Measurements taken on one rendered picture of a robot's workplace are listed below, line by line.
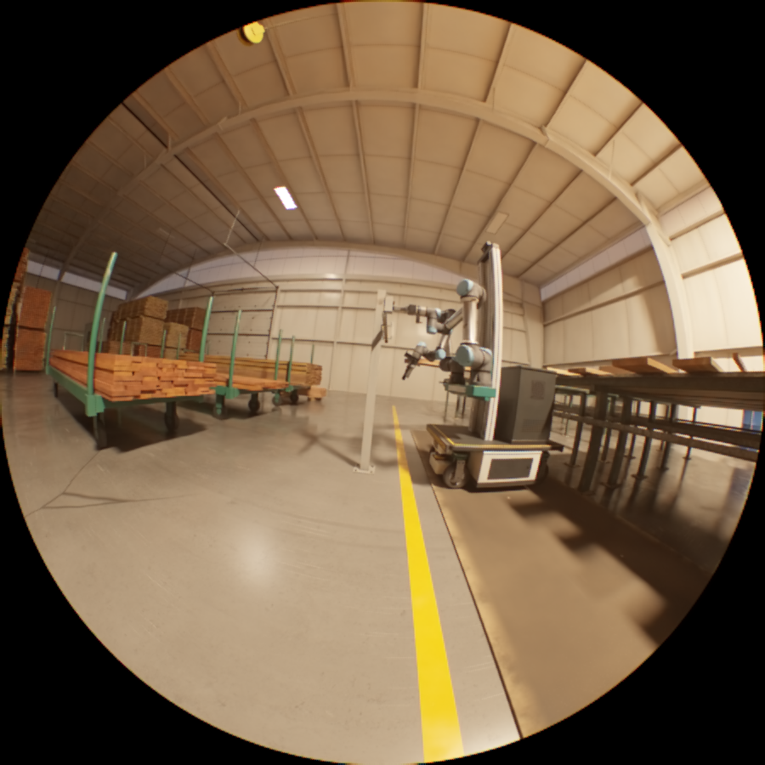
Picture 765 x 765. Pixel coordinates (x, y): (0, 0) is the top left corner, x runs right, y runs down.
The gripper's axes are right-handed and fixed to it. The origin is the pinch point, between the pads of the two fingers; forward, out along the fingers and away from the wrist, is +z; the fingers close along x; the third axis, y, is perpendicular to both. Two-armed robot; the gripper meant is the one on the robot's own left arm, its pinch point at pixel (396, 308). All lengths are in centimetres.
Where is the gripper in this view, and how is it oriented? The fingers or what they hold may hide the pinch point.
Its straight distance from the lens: 169.0
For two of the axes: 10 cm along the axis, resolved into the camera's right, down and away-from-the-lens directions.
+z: -9.9, -1.0, 0.3
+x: -0.3, 0.7, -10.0
